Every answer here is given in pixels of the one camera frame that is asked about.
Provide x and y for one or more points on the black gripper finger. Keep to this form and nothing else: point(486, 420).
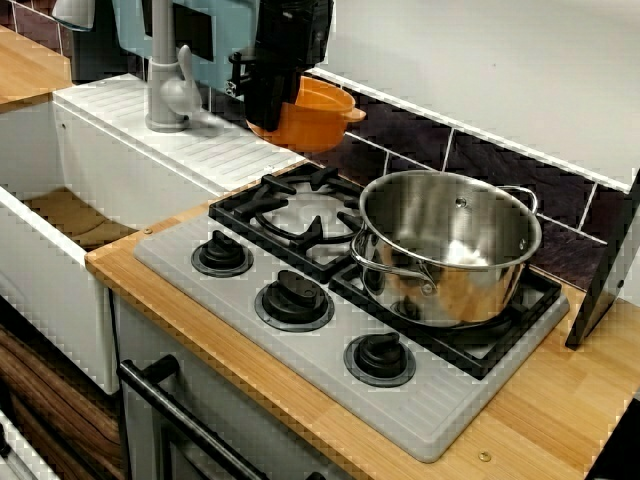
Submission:
point(267, 105)

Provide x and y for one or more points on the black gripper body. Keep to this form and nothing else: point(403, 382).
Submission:
point(292, 35)

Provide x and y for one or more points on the orange plastic bowl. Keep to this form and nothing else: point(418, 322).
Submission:
point(320, 130)

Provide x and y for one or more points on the teal box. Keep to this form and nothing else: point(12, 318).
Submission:
point(225, 30)

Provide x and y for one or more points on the grey toy faucet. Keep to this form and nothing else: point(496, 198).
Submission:
point(162, 90)

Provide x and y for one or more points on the black burner grate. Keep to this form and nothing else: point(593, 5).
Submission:
point(222, 210)
point(480, 365)

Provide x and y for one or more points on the dark tile backsplash panel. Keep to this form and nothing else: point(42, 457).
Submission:
point(415, 145)

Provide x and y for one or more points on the black stove knob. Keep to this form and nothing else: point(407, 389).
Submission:
point(295, 300)
point(222, 255)
point(380, 357)

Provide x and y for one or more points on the clear glass vessel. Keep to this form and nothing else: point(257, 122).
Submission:
point(75, 15)

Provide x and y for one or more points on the white toy sink basin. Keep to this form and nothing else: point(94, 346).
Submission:
point(50, 150)

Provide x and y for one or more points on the brown cardboard sheet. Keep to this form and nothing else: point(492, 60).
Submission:
point(75, 220)

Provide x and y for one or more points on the grey toy stove plate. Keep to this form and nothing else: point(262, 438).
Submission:
point(320, 350)

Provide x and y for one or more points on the stainless steel pot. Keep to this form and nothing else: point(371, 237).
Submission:
point(450, 295)

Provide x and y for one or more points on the white oven door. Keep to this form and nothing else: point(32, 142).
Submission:
point(225, 400)

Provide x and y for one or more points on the black slanted panel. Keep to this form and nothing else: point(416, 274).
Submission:
point(600, 290)

